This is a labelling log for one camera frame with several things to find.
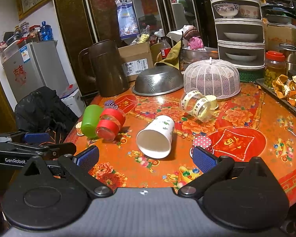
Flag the blue water bottle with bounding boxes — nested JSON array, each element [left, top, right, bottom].
[[40, 21, 54, 41]]

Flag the steel kettle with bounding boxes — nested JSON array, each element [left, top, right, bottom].
[[279, 43, 296, 74]]

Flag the white plate shelf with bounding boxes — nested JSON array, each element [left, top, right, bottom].
[[224, 32, 258, 42], [225, 53, 257, 62]]

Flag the green plastic cup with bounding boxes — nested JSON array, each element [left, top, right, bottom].
[[81, 104, 103, 138]]

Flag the dried orange peels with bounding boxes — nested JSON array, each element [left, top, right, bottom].
[[272, 74, 296, 108]]

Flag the red polka dot lid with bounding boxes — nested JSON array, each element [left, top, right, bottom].
[[190, 136, 214, 157]]

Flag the floral ceramic bowl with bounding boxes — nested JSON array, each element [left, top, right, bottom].
[[214, 3, 239, 18]]

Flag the grey small refrigerator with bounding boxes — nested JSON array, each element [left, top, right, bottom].
[[3, 41, 69, 102]]

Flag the black bag on chair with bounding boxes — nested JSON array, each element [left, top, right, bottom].
[[15, 86, 78, 134]]

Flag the pink floral bowl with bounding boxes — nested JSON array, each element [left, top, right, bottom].
[[238, 5, 261, 19]]

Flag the jar with orange lid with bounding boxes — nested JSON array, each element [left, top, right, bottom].
[[264, 50, 286, 88]]

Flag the white paper cup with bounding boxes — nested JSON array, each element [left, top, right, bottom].
[[136, 115, 175, 159]]

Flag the clear glass with yellow bands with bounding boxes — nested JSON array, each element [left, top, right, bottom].
[[180, 90, 218, 122]]

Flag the steel colander bowl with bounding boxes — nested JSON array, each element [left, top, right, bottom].
[[132, 65, 183, 96]]

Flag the blue checkered jar lid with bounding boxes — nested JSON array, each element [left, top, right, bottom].
[[104, 100, 118, 108]]

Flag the white box beside fridge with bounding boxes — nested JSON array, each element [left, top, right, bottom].
[[60, 84, 86, 117]]

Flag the dark brown plastic pitcher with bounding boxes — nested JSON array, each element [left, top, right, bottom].
[[78, 40, 130, 97]]

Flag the white mesh food cover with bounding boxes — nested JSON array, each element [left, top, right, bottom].
[[183, 58, 241, 100]]

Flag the white plate lower shelf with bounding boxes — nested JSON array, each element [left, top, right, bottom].
[[225, 53, 257, 62]]

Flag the red label plastic bottle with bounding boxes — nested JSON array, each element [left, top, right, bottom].
[[160, 36, 171, 59]]

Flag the glass jar with red tape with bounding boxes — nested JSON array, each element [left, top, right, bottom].
[[96, 107, 126, 142]]

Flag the white tiered dish rack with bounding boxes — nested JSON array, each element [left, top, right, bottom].
[[210, 0, 265, 70]]

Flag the cardboard box with label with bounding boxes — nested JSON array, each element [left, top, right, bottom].
[[119, 42, 154, 82]]

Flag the blue white hanging bag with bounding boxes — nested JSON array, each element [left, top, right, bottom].
[[115, 0, 140, 40]]

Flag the green basket under rack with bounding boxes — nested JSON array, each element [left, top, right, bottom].
[[238, 69, 264, 82]]

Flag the pink knit item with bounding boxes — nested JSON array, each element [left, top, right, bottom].
[[188, 36, 204, 50]]

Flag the dark metal tray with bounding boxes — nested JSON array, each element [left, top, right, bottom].
[[255, 78, 296, 118]]

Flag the red floral tablecloth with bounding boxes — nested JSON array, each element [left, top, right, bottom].
[[66, 84, 296, 204]]

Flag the white plate upper shelf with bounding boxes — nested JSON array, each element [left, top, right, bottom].
[[224, 32, 258, 42]]

